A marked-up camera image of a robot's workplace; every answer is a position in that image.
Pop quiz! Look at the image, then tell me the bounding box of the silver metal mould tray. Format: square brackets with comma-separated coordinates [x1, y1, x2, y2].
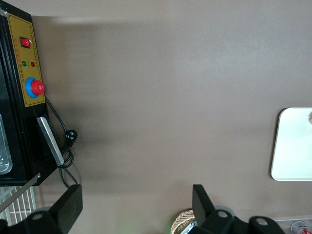
[0, 113, 13, 176]

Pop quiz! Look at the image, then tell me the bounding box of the black machine with yellow panel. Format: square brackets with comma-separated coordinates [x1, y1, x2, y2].
[0, 6, 53, 187]

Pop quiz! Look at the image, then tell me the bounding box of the clear acrylic bottle rack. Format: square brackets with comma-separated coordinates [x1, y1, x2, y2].
[274, 214, 312, 234]

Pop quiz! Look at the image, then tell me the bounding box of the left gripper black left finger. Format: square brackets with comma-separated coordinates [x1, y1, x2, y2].
[24, 184, 83, 234]

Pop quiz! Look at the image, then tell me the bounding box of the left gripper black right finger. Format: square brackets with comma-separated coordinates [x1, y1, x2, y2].
[192, 184, 235, 234]

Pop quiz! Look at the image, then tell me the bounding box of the silver foil tray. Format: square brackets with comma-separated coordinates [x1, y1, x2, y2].
[184, 217, 200, 234]

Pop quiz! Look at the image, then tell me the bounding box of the cream plastic tray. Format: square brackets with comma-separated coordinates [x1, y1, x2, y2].
[270, 107, 312, 182]

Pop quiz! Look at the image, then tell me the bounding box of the wicker basket holding foil tray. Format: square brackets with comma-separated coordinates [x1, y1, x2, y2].
[170, 208, 196, 234]

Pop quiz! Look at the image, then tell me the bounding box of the black machine power cable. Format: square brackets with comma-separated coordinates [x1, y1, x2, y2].
[45, 96, 79, 190]

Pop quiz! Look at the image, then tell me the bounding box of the white wire rack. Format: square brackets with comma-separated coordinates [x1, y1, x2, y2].
[0, 186, 38, 227]

